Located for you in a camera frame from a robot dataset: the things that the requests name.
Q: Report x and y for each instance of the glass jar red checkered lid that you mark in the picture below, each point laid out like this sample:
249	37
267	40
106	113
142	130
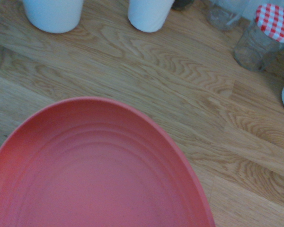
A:
274	21

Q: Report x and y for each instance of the tall white cup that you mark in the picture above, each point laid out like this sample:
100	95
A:
149	14

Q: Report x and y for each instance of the coral red plate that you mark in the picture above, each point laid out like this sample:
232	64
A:
97	177

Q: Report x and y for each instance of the clear bottle with green lid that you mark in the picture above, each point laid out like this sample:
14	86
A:
222	16

